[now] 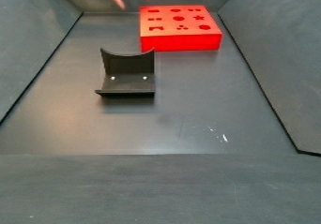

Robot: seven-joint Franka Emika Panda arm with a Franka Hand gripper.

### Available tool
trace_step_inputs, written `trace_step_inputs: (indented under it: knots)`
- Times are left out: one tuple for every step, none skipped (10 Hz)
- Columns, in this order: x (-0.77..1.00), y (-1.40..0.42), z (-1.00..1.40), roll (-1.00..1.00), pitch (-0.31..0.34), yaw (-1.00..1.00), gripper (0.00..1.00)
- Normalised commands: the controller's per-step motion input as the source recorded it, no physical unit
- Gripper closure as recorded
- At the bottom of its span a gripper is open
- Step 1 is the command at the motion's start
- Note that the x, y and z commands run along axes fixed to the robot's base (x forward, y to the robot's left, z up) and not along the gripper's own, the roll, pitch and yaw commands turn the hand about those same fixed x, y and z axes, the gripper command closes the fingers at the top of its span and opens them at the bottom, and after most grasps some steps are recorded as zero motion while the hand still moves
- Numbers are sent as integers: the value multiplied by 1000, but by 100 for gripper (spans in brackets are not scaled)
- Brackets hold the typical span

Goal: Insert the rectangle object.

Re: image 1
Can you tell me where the red shape sorter box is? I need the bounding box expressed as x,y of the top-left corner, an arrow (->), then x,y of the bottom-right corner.
139,5 -> 223,52

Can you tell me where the black curved holder bracket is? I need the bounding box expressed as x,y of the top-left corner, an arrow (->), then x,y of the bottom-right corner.
95,49 -> 155,97

